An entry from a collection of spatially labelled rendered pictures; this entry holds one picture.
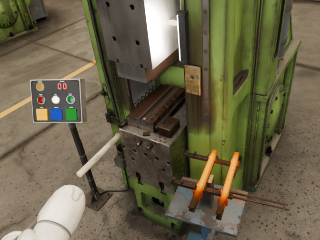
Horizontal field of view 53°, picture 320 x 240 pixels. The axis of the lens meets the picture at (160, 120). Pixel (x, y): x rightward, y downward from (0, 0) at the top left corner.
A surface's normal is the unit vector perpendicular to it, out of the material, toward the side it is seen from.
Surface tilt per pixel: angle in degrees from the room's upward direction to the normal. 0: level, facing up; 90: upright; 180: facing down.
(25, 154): 0
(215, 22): 90
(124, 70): 90
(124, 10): 90
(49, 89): 60
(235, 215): 0
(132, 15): 90
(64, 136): 0
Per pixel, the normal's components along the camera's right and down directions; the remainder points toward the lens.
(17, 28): 0.69, 0.39
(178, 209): -0.10, -0.79
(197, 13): -0.52, 0.56
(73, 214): 0.83, -0.31
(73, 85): -0.15, 0.14
